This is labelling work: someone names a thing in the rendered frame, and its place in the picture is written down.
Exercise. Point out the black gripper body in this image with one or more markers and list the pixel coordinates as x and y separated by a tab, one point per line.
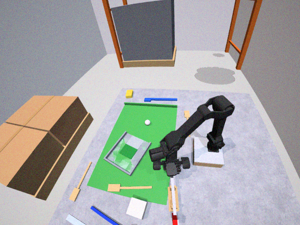
184	161

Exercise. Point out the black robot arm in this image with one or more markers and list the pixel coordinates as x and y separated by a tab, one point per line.
172	142

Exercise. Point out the green putting mat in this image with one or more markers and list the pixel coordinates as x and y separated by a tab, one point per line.
132	120

